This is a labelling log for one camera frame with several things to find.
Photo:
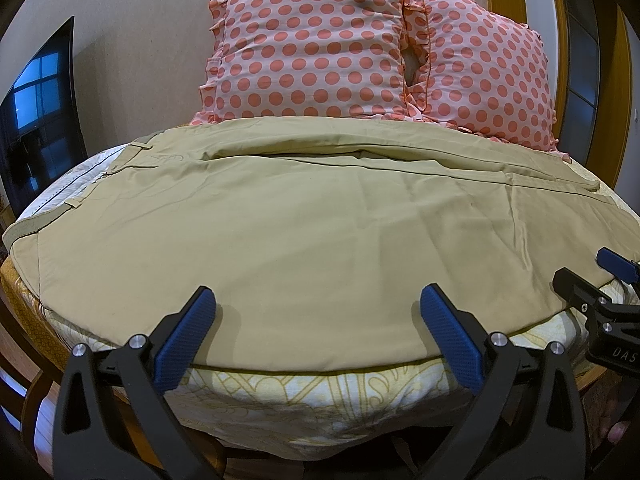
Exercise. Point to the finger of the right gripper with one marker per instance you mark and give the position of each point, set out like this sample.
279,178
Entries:
621,268
577,292

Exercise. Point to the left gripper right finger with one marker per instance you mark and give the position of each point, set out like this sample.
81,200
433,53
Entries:
525,420

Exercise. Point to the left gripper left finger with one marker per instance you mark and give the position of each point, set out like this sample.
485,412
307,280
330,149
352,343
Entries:
90,439

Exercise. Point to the beige khaki pants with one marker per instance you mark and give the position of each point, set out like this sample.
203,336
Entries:
317,236

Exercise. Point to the person's right hand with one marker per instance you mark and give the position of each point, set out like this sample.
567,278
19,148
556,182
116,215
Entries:
613,432

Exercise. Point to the cream patterned bed sheet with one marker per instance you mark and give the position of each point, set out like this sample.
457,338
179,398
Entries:
307,417

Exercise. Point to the right pink polka-dot pillow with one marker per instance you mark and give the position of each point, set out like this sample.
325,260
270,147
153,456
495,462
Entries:
480,73

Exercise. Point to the pink polka-dot pillow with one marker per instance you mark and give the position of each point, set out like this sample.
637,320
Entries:
317,58
480,73

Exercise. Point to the left pink polka-dot pillow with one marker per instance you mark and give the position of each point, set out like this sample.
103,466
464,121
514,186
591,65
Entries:
317,58

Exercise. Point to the wooden bed frame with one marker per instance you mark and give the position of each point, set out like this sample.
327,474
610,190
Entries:
27,310

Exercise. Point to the wooden door frame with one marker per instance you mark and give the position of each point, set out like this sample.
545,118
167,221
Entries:
590,72

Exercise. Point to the black wall television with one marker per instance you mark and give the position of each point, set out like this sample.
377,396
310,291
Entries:
40,130

